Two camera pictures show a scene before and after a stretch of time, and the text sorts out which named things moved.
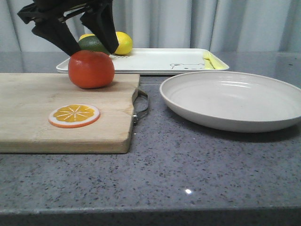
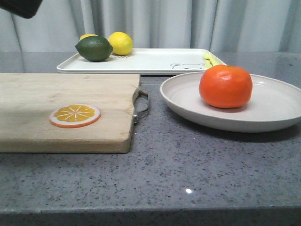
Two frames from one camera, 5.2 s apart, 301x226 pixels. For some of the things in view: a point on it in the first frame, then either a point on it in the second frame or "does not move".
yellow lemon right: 125,44 does not move
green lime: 92,43 does not move
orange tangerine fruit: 91,69 → 225,86
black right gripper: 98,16 → 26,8
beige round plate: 231,101 does not move
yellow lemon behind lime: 86,35 does not move
